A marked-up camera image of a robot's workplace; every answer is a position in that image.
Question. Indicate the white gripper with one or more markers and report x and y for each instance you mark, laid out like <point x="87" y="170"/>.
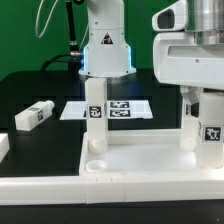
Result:
<point x="178" y="60"/>

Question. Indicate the white desk tabletop tray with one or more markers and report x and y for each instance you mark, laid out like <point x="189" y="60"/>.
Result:
<point x="146" y="152"/>

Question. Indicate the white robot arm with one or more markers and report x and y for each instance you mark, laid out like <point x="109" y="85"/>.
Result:
<point x="108" y="55"/>

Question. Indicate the fiducial marker sheet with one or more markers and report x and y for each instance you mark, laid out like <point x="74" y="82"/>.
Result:
<point x="124" y="109"/>

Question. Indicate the white left fence piece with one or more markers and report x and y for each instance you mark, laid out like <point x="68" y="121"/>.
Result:
<point x="4" y="145"/>

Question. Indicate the black cable post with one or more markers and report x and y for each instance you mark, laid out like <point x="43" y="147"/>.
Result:
<point x="75" y="63"/>

